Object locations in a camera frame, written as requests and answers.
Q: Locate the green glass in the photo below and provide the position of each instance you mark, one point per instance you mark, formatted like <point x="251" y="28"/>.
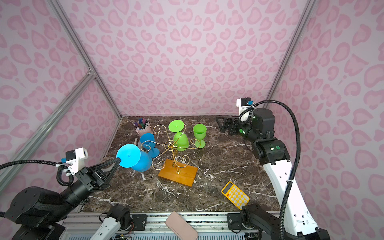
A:
<point x="180" y="139"/>
<point x="200" y="132"/>

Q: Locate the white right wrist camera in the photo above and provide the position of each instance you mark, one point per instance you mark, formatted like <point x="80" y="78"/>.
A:
<point x="243" y="104"/>

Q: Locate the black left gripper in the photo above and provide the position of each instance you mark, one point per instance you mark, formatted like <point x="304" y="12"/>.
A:
<point x="91" y="177"/>

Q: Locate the orange wooden rack base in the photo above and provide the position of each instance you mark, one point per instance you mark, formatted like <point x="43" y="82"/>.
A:
<point x="183" y="174"/>

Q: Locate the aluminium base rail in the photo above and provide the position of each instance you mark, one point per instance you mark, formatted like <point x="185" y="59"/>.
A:
<point x="162" y="226"/>

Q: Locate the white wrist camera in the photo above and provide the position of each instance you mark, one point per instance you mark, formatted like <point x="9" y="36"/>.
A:
<point x="243" y="104"/>
<point x="74" y="161"/>

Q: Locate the pink phone case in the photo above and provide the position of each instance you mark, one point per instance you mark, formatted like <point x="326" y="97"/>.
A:
<point x="180" y="227"/>

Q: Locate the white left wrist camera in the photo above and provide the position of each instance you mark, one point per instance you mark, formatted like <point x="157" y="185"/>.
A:
<point x="74" y="161"/>

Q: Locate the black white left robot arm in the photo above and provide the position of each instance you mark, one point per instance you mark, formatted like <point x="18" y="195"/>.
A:
<point x="38" y="211"/>

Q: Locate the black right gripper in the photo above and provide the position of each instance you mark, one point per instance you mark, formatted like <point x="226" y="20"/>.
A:
<point x="234" y="127"/>

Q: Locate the blue glass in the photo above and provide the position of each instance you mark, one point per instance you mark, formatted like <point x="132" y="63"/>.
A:
<point x="147" y="144"/>
<point x="132" y="157"/>

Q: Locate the pink pen holder cup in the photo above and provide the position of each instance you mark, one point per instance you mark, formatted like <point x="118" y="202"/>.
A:
<point x="142" y="126"/>

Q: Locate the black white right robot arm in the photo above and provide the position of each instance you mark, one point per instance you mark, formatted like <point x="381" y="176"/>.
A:
<point x="294" y="222"/>

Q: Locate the gold wire glass rack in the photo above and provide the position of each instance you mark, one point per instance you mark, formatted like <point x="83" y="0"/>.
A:
<point x="170" y="148"/>

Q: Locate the yellow calculator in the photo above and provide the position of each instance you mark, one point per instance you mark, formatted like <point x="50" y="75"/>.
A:
<point x="235" y="195"/>

